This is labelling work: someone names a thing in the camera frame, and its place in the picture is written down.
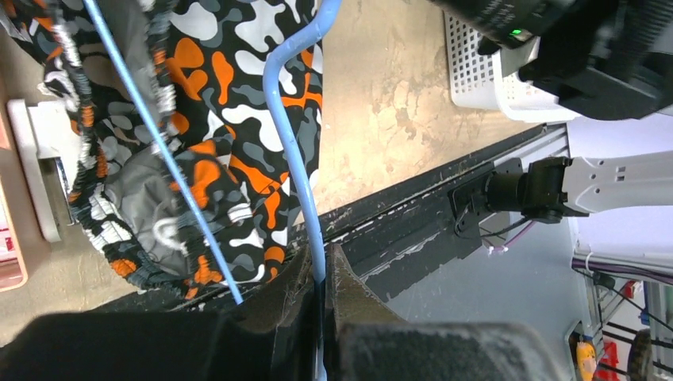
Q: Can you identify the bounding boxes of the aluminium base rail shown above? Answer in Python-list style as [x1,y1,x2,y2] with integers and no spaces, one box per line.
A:
[94,123,571,311]

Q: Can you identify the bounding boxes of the white plastic basket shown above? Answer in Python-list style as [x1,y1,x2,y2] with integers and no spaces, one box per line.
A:
[444,13,578,124]

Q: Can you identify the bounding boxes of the orange camouflage shorts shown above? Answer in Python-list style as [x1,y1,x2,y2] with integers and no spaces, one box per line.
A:
[1,1,317,299]

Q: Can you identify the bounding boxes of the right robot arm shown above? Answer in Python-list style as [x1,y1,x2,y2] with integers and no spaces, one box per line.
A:
[440,1,672,224]

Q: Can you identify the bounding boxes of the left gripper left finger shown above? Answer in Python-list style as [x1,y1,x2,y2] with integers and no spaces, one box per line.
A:
[1,252,313,380]

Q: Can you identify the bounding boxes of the white stapler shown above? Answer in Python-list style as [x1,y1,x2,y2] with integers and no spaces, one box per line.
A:
[6,99,80,243]

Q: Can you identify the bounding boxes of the peach plastic file organizer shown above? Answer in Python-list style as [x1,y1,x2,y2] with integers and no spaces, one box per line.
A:
[1,105,28,291]

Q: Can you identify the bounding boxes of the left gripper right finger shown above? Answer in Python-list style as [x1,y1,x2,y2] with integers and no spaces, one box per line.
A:
[325,244,563,380]

